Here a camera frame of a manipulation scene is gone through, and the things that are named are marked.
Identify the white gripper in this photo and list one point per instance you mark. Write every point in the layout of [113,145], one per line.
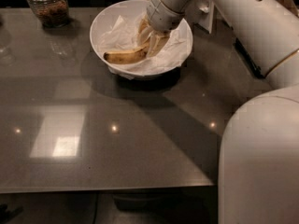
[163,16]

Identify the yellow banana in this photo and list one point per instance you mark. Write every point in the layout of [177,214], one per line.
[127,56]

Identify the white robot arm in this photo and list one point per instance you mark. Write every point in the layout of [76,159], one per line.
[258,179]

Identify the white bowl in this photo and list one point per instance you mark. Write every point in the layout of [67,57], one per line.
[106,22]

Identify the white crumpled paper liner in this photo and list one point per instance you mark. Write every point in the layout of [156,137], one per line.
[132,49]

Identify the glass jar with nuts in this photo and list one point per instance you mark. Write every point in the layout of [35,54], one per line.
[51,13]

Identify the white stand bracket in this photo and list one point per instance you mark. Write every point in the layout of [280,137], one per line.
[202,12]

